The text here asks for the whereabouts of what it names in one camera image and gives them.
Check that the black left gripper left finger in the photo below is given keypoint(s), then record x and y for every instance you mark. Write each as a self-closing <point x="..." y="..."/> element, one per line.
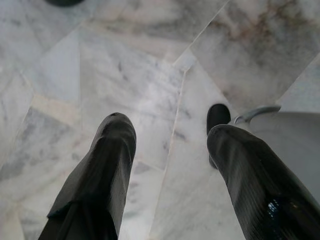
<point x="100" y="175"/>

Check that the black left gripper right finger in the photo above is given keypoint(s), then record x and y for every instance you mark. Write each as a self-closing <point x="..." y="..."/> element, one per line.
<point x="255" y="180"/>

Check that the black round object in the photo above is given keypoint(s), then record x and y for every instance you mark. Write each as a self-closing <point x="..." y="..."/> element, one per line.
<point x="62" y="1"/>

